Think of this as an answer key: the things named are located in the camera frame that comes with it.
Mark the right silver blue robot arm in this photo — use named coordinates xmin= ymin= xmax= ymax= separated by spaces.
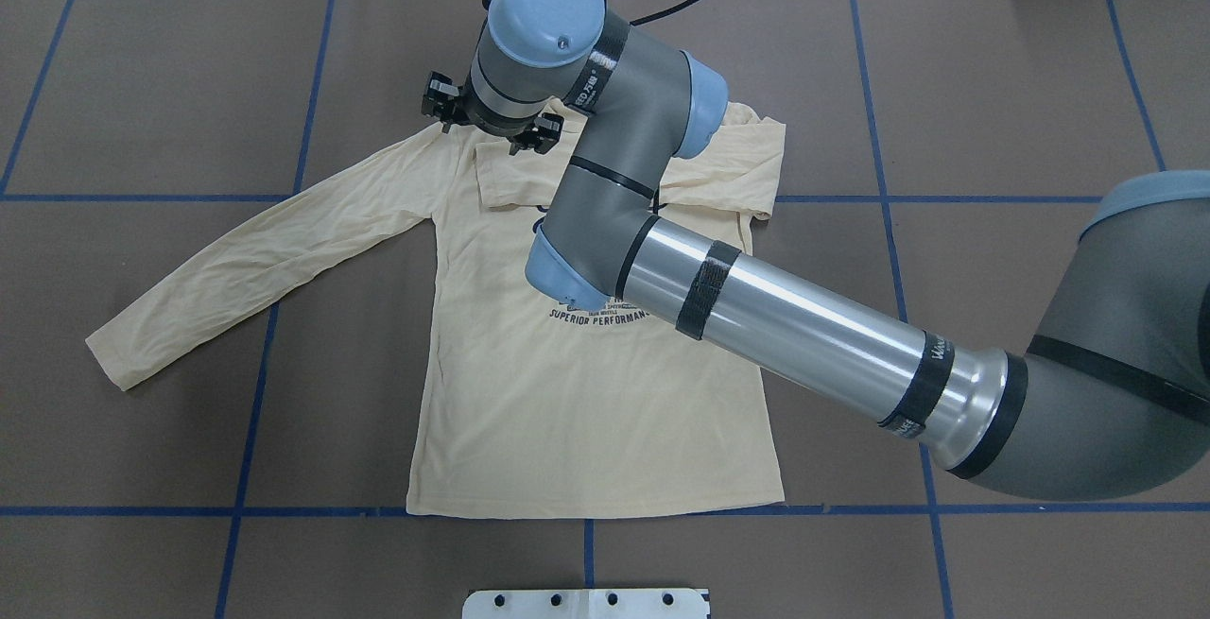
xmin=424 ymin=0 xmax=1208 ymax=501

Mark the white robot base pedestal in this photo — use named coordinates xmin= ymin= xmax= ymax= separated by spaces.
xmin=461 ymin=586 xmax=711 ymax=618

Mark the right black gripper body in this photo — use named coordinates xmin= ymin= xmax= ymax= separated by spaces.
xmin=421 ymin=73 xmax=563 ymax=155

